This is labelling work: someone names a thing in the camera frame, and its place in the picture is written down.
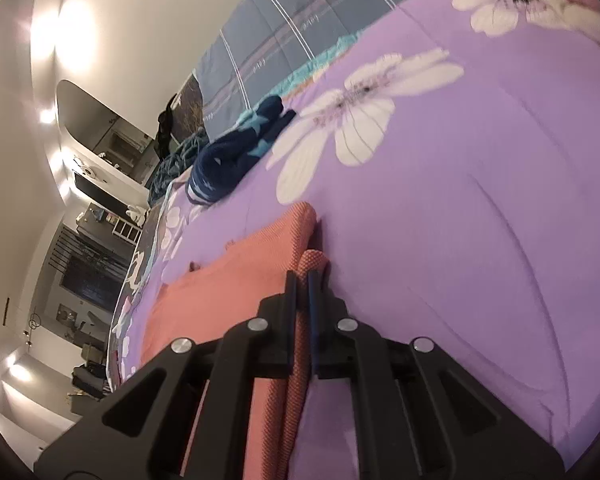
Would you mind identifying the blue plaid pillow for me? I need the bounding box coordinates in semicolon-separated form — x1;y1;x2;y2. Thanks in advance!
195;0;402;139

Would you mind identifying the black cloth on pillow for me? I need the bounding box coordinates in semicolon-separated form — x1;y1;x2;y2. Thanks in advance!
155;94;176;160

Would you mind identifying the white shelf rack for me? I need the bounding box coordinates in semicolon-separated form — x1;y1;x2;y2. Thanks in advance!
112;218;142;245

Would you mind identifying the dark floral pillow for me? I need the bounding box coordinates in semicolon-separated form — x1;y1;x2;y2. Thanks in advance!
172;74;204;143

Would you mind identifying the navy star plush garment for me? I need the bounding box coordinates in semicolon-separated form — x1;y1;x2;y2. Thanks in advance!
186;96;297;206

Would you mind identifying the teal fuzzy blanket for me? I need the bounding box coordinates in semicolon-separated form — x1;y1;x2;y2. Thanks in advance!
147;127;209;207

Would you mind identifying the purple floral duvet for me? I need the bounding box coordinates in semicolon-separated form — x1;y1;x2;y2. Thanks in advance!
110;0;600;466

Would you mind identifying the coral red knit garment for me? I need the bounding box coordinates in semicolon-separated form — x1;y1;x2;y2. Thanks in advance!
140;202;328;479

